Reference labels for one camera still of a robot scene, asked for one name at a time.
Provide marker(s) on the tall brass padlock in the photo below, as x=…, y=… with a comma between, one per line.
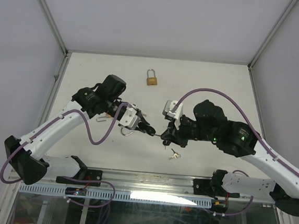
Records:
x=151, y=78

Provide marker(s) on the black padlock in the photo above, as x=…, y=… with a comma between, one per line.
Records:
x=147, y=129

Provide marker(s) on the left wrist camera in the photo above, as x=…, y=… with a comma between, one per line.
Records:
x=128, y=114

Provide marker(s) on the white slotted cable duct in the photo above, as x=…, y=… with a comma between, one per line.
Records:
x=124, y=196

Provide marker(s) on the small brass padlock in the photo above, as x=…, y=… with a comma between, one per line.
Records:
x=103, y=118

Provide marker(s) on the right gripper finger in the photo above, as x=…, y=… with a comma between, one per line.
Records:
x=169, y=132
x=173, y=140

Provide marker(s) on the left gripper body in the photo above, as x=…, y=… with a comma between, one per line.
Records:
x=138, y=112

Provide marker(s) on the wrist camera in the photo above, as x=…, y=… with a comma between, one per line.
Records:
x=173, y=112
x=128, y=114

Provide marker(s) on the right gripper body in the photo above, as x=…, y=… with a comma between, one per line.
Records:
x=187, y=130

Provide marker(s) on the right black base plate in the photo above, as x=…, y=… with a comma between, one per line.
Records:
x=203, y=187

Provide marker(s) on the medium brass padlock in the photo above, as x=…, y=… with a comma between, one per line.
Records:
x=126, y=132

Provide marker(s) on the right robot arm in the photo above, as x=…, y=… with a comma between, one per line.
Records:
x=238, y=140

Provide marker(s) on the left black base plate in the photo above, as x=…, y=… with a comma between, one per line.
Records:
x=82, y=177

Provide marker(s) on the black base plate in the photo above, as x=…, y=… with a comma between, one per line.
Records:
x=82, y=177
x=203, y=187

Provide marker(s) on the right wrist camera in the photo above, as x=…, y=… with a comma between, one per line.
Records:
x=173, y=112

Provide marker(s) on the black headed key set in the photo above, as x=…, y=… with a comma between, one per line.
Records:
x=165, y=142

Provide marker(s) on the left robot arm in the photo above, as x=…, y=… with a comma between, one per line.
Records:
x=27, y=154

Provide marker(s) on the aluminium mounting rail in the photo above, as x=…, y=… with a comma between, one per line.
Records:
x=127, y=180

